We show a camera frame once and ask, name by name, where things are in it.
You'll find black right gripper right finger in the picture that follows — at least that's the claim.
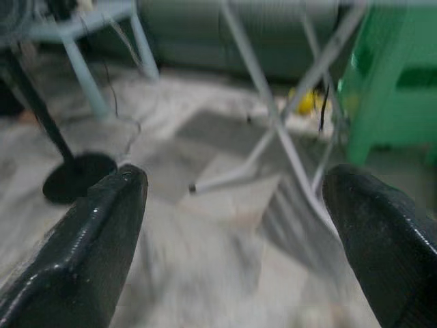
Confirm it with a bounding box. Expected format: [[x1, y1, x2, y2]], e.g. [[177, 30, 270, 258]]
[[322, 163, 437, 328]]

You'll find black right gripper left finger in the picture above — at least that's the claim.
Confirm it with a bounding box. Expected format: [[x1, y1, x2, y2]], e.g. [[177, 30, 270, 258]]
[[0, 163, 150, 328]]

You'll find black round-base floor stand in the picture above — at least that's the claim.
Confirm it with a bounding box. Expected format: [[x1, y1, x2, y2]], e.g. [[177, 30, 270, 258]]
[[0, 51, 118, 205]]

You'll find yellow small object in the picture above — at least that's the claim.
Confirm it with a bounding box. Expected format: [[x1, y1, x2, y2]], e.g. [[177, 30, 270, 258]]
[[290, 87, 324, 115]]

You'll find green plastic stool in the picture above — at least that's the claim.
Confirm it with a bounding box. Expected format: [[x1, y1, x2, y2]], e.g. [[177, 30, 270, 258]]
[[339, 0, 437, 168]]

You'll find white folding drying rack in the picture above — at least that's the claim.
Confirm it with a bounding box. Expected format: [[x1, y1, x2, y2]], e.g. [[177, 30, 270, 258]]
[[188, 0, 368, 206]]

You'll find light blue metal table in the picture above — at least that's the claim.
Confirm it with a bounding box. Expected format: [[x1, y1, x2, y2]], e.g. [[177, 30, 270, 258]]
[[20, 0, 160, 121]]

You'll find grey sofa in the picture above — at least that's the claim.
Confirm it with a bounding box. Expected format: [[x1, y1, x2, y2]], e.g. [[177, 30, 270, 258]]
[[138, 0, 363, 86]]

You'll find thin black cable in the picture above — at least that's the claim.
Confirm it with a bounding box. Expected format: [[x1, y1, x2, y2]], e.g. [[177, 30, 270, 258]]
[[76, 13, 121, 119]]

